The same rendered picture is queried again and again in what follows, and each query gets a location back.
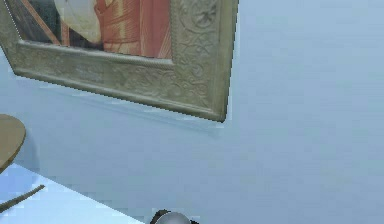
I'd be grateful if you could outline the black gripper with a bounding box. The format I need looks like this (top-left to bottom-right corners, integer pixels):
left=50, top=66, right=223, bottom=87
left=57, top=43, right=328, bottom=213
left=148, top=208, right=201, bottom=224

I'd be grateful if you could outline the dark thin stick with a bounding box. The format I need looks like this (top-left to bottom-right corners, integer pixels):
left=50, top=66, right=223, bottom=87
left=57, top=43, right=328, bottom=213
left=0, top=184, right=46, bottom=214

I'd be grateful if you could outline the gold framed wall picture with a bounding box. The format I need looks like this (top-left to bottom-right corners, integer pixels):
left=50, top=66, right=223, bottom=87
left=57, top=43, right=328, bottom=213
left=0, top=0, right=240, bottom=123

